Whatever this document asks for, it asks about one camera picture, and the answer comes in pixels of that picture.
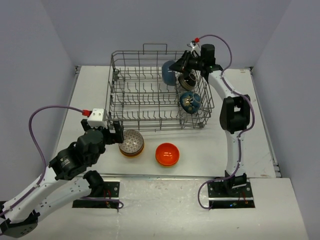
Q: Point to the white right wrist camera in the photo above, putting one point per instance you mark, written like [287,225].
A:
[195,47]

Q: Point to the yellow ribbed bowl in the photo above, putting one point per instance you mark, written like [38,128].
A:
[132,155]

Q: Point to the grey wire dish rack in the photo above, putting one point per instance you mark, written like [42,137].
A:
[137,97]

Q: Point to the dark blue glazed bowl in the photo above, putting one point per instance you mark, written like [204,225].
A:
[168,76]

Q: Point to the brown patterned white bowl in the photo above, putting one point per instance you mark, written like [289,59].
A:
[133,141]

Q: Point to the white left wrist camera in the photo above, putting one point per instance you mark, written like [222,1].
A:
[96,118]

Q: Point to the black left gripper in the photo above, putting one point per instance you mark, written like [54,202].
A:
[117,137]

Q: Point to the black striped bowl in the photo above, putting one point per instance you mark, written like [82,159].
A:
[187,81]

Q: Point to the mint green bowl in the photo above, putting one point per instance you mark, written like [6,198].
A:
[131,151]

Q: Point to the blue floral bowl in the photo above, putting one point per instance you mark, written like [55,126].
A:
[190,102]

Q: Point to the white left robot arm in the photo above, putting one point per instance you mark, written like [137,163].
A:
[66,179]

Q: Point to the right aluminium table rail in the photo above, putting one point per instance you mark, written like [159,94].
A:
[274,160]

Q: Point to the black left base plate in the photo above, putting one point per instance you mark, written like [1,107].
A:
[105,198]

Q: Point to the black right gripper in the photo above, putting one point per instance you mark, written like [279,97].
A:
[183,64]

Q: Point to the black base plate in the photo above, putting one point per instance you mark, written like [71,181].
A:
[219,197]
[105,198]

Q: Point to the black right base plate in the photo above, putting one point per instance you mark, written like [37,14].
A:
[219,197]

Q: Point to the orange bowl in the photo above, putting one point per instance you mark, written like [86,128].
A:
[167,164]
[167,152]

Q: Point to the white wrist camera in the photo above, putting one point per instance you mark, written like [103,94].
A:
[195,47]
[96,118]

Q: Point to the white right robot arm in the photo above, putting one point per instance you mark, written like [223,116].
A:
[235,114]

